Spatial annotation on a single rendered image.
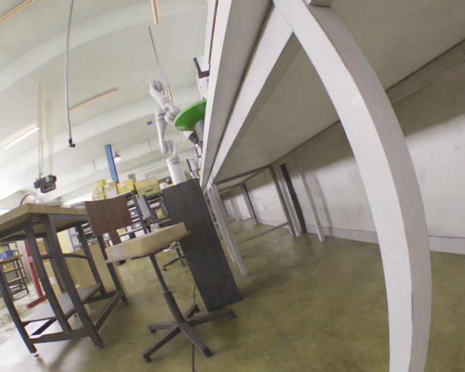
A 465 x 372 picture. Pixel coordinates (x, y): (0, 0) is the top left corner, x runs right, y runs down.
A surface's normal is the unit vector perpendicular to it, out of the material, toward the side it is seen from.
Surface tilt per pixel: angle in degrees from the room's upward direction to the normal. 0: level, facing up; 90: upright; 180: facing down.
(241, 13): 180
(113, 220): 90
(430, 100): 90
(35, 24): 180
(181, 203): 90
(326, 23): 90
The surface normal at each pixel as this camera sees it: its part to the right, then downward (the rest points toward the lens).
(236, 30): 0.33, 0.94
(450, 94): -0.93, 0.32
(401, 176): 0.15, -0.11
